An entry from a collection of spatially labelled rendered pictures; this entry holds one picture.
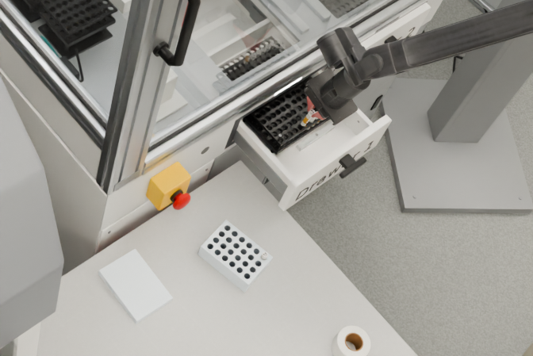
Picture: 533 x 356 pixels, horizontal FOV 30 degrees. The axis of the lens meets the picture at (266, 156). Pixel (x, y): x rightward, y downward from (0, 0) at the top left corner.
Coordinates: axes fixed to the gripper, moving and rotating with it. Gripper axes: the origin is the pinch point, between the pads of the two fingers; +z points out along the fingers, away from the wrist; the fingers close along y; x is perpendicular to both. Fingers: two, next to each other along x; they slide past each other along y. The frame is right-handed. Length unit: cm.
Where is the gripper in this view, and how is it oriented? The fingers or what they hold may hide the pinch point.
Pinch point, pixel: (313, 111)
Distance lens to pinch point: 204.7
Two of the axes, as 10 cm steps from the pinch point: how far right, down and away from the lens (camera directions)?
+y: -5.6, -8.3, 0.4
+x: -7.3, 4.7, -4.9
